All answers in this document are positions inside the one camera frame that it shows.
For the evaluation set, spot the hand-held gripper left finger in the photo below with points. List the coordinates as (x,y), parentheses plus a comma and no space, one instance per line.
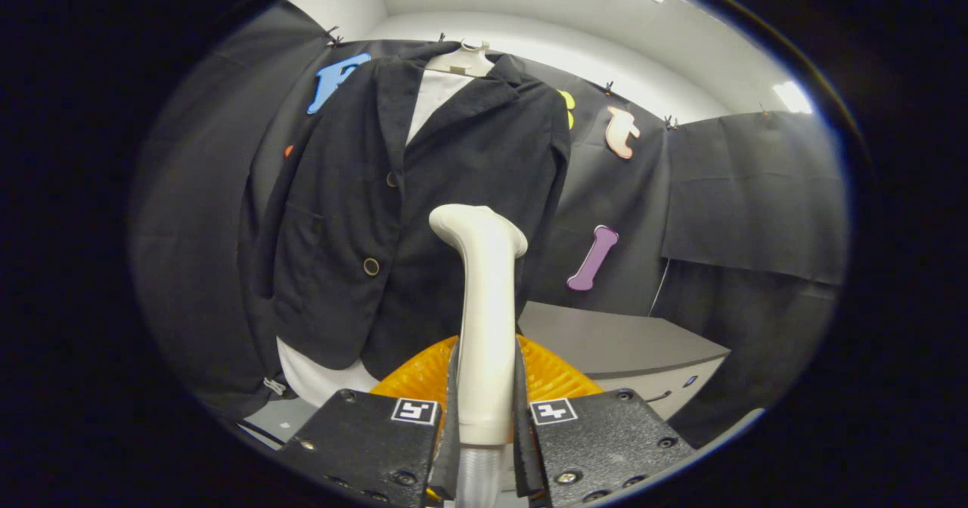
(363,436)

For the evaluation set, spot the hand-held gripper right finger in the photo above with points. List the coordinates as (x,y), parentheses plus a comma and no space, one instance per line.
(597,440)

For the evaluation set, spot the white garment steamer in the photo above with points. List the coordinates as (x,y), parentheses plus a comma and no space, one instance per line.
(488,304)

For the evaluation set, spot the black suit jacket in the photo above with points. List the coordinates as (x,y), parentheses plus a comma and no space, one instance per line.
(454,153)

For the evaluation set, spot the beige cabinet with grey top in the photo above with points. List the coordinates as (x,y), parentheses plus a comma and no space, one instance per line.
(620,342)

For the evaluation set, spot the black backdrop cloth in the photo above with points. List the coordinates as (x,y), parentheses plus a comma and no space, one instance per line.
(756,190)

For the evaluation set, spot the row of black cloth clips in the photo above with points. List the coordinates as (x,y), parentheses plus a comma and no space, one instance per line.
(607,87)

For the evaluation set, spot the white plastic hanger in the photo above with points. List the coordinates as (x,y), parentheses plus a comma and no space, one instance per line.
(461,62)

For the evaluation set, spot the small ceiling light panel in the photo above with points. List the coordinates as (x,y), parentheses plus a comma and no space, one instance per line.
(792,97)

